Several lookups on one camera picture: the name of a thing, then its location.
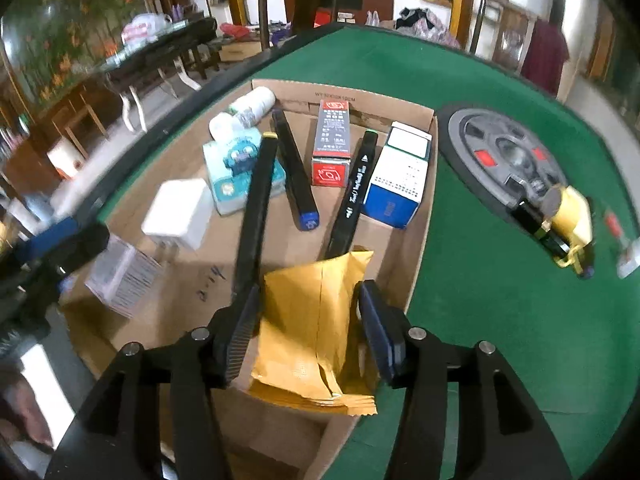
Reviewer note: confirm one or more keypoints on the round table control panel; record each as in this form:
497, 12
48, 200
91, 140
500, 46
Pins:
480, 135

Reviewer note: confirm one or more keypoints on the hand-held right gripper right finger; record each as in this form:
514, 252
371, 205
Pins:
380, 330

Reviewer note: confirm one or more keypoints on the green cap black marker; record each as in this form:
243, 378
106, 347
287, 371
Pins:
352, 195

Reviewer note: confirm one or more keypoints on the paper towel roll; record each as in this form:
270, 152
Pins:
62, 155

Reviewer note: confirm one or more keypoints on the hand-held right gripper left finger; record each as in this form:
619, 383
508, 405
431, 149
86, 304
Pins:
242, 340

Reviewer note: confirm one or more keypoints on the black side table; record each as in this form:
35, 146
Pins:
165, 45

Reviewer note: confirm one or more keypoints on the white green medicine box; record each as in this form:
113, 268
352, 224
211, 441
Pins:
125, 275

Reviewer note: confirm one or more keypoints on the teal tissue pack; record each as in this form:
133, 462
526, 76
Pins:
225, 180

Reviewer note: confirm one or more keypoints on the blue white box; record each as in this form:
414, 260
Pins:
400, 180

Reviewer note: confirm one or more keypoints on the white plastic bag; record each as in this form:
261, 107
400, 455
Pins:
145, 27

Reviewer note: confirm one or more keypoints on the white plastic bottle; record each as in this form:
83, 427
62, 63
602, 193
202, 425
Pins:
257, 102

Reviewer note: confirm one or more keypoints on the wooden chair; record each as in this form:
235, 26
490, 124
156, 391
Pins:
305, 5

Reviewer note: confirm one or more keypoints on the floral cloth pile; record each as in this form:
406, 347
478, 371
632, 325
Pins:
430, 25

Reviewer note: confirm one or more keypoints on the pink plastic bag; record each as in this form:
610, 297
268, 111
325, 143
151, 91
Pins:
372, 17

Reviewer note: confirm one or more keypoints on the flower wall mural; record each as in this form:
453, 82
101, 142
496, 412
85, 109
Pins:
65, 20

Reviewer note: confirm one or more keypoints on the person's left forearm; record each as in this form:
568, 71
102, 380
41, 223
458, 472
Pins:
35, 410

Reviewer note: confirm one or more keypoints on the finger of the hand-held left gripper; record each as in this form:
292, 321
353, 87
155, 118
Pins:
55, 287
85, 245

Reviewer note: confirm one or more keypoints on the red box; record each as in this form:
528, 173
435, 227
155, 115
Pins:
330, 140

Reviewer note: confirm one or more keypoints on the blue cap black marker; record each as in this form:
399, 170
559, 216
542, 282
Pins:
292, 170

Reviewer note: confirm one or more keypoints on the black lighter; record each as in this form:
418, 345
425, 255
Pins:
530, 220

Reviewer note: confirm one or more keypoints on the white charger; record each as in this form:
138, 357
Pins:
177, 210

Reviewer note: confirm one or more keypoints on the yellow cap black marker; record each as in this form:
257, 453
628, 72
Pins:
255, 200

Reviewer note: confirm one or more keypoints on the maroon shirt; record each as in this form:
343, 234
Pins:
545, 55

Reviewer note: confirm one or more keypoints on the yellow packet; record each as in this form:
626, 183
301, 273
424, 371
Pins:
310, 330

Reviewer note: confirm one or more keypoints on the cardboard box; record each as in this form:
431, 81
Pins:
210, 270

